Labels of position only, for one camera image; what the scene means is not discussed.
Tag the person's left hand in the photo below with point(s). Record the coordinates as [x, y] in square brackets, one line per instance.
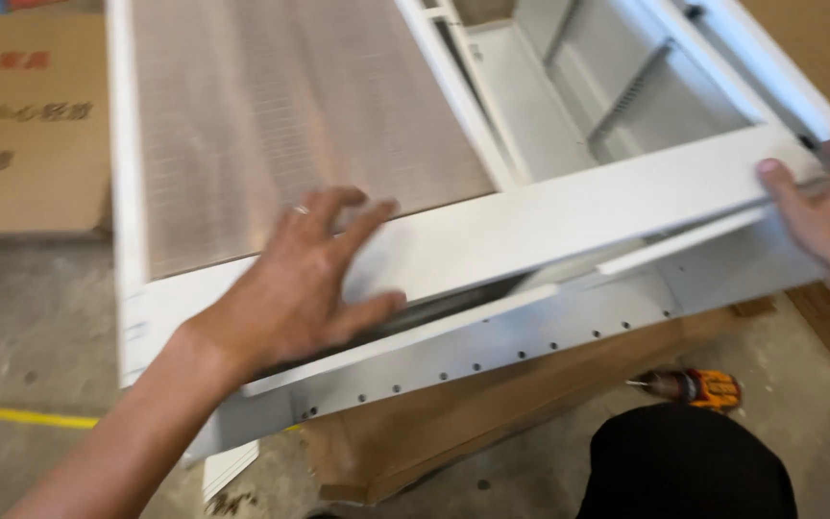
[285, 303]

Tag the white metal cabinet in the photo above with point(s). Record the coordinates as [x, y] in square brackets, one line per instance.
[530, 223]

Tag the plain brown cardboard box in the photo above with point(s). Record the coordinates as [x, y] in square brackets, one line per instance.
[818, 50]

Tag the small white panel piece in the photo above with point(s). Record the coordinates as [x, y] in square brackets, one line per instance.
[231, 468]

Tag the person's black trouser leg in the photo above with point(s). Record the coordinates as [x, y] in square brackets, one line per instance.
[681, 468]

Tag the printed cardboard box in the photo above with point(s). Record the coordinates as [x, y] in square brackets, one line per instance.
[26, 144]

